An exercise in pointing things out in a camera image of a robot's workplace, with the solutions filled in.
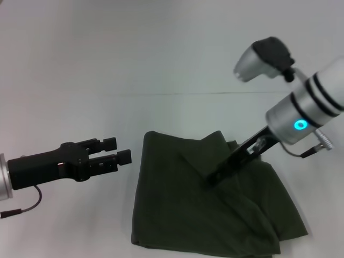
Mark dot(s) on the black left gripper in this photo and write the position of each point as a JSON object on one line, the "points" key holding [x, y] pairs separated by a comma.
{"points": [[45, 166]]}

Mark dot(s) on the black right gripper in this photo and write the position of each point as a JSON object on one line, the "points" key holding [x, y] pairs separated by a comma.
{"points": [[247, 153]]}

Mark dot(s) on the dark green shirt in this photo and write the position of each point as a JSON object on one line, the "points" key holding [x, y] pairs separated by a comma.
{"points": [[188, 201]]}

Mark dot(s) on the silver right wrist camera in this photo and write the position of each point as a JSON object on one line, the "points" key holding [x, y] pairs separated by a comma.
{"points": [[263, 59]]}

